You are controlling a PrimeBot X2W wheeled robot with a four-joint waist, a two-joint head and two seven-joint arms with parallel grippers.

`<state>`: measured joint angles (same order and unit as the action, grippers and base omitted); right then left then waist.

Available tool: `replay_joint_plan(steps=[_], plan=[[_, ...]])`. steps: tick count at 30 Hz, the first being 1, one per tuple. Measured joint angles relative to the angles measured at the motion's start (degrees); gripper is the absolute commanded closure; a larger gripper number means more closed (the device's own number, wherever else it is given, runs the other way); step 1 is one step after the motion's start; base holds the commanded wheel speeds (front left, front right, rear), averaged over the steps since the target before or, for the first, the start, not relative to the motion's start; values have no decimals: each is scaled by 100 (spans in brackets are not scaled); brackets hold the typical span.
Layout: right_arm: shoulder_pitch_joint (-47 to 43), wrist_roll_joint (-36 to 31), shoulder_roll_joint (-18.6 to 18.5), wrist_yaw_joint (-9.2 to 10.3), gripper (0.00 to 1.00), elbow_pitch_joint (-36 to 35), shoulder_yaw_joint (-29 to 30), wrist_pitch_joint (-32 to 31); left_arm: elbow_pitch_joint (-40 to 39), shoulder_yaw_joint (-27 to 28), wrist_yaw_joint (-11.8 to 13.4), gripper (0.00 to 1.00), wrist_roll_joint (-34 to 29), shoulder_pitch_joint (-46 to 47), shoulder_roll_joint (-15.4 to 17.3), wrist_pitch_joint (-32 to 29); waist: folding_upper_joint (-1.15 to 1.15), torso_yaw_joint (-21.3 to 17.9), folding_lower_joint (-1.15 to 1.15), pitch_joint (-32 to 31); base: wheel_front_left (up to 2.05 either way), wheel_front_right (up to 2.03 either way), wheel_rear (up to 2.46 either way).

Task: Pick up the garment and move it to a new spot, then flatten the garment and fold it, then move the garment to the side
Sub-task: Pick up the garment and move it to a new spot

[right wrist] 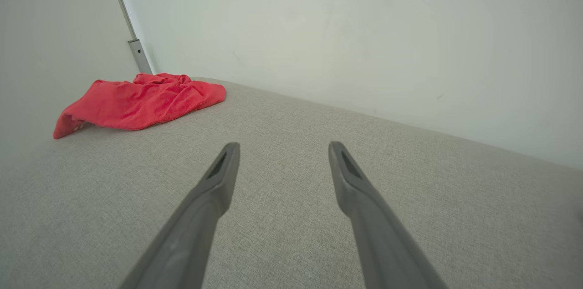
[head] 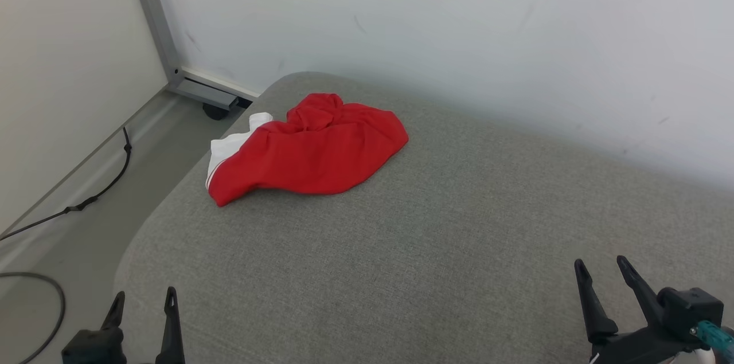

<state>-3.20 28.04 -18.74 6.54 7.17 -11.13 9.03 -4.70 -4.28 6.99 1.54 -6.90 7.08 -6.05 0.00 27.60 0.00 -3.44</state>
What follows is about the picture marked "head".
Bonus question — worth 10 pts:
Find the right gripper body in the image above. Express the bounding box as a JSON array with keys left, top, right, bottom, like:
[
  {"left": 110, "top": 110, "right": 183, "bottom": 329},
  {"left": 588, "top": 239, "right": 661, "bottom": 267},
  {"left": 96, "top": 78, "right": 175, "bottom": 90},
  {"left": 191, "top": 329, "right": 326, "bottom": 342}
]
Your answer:
[{"left": 591, "top": 326, "right": 707, "bottom": 364}]

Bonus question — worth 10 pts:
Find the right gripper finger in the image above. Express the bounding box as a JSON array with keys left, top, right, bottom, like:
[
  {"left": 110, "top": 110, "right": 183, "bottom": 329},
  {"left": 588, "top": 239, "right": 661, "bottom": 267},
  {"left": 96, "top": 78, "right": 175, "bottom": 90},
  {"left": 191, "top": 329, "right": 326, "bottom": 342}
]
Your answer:
[
  {"left": 574, "top": 259, "right": 619, "bottom": 345},
  {"left": 616, "top": 256, "right": 669, "bottom": 328}
]

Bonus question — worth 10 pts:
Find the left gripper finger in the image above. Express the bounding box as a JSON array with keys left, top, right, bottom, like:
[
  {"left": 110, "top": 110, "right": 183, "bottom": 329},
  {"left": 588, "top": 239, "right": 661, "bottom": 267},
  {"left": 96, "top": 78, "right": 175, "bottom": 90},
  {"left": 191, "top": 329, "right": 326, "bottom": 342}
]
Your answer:
[
  {"left": 156, "top": 287, "right": 186, "bottom": 364},
  {"left": 102, "top": 291, "right": 126, "bottom": 331}
]

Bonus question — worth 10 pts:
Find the red Bulls jersey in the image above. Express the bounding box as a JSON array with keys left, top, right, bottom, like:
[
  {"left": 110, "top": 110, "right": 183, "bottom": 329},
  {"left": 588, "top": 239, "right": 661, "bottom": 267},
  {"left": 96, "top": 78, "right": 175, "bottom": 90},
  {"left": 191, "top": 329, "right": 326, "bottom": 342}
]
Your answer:
[{"left": 205, "top": 93, "right": 409, "bottom": 208}]

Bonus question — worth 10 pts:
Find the black caster wheel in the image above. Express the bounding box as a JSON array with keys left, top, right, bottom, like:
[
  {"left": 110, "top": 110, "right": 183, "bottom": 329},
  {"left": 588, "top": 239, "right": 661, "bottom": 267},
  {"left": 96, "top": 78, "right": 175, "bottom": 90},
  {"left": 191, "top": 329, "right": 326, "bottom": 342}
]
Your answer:
[{"left": 202, "top": 103, "right": 231, "bottom": 122}]

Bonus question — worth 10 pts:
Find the black floor cable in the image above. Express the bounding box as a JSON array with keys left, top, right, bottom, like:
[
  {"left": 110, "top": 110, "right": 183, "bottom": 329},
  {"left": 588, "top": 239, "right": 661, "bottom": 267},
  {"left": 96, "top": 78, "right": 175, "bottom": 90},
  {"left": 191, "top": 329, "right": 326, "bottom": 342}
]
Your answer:
[
  {"left": 0, "top": 127, "right": 133, "bottom": 242},
  {"left": 0, "top": 272, "right": 66, "bottom": 364}
]

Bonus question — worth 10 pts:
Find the grey metal frame post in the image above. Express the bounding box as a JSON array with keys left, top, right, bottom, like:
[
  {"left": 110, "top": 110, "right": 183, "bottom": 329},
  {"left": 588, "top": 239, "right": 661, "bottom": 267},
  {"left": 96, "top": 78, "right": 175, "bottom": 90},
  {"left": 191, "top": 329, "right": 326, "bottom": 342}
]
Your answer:
[{"left": 132, "top": 0, "right": 240, "bottom": 112}]

